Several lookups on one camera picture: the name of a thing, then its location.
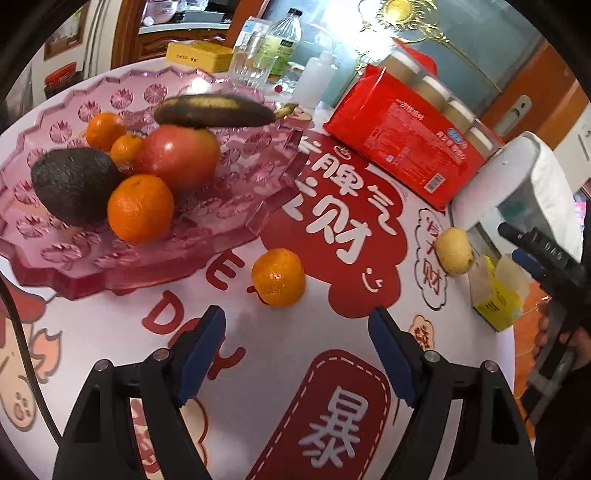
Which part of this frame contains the yellow flat box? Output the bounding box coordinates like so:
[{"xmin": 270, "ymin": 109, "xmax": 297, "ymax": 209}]
[{"xmin": 165, "ymin": 40, "xmax": 233, "ymax": 74}]

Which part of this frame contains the clear glass cup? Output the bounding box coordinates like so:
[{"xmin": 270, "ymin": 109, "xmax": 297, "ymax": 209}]
[{"xmin": 228, "ymin": 32, "xmax": 276, "ymax": 88}]

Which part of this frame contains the red apple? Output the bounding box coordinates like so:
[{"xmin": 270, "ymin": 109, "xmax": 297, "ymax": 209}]
[{"xmin": 132, "ymin": 125, "xmax": 221, "ymax": 193}]

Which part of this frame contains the overripe dark banana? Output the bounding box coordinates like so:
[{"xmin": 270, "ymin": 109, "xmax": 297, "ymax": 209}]
[{"xmin": 153, "ymin": 94, "xmax": 298, "ymax": 129}]

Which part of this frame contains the printed white red table mat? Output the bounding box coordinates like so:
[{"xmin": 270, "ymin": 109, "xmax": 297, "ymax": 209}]
[{"xmin": 17, "ymin": 106, "xmax": 515, "ymax": 479}]

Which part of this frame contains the yellow pear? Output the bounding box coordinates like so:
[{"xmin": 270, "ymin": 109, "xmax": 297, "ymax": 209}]
[{"xmin": 435, "ymin": 227, "xmax": 475, "ymax": 276}]

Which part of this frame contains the white squeeze bottle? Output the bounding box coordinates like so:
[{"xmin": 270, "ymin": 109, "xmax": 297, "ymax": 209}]
[{"xmin": 291, "ymin": 52, "xmax": 338, "ymax": 109}]

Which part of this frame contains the person's hand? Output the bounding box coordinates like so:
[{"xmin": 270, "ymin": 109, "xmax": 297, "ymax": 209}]
[{"xmin": 533, "ymin": 299, "xmax": 591, "ymax": 371}]

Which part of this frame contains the dark green avocado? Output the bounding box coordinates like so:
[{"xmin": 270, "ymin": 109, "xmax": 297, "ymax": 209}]
[{"xmin": 31, "ymin": 147, "xmax": 124, "ymax": 227}]

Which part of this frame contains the orange with dark scar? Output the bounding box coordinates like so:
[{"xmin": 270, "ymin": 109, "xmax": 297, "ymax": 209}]
[{"xmin": 85, "ymin": 112, "xmax": 126, "ymax": 152}]

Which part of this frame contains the yellow tissue box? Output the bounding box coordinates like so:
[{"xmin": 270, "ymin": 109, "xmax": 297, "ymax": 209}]
[{"xmin": 468, "ymin": 255, "xmax": 530, "ymax": 332}]

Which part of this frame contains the red paper cup package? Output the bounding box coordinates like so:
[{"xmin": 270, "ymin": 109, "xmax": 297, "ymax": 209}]
[{"xmin": 325, "ymin": 44, "xmax": 503, "ymax": 210}]

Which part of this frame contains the white appliance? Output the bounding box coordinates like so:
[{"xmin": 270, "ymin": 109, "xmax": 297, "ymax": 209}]
[{"xmin": 451, "ymin": 132, "xmax": 583, "ymax": 261}]

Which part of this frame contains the clear plastic bottle green label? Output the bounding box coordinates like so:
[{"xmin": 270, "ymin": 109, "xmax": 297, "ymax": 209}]
[{"xmin": 259, "ymin": 8, "xmax": 303, "ymax": 83}]

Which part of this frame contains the large orange near tray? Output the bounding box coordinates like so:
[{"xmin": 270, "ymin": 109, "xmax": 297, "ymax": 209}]
[{"xmin": 250, "ymin": 248, "xmax": 305, "ymax": 308}]

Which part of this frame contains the pink plastic fruit tray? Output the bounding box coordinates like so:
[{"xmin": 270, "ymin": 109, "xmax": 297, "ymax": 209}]
[{"xmin": 1, "ymin": 66, "xmax": 307, "ymax": 300}]

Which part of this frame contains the small orange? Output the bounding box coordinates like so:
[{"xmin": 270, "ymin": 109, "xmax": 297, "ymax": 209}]
[{"xmin": 109, "ymin": 134, "xmax": 143, "ymax": 166}]

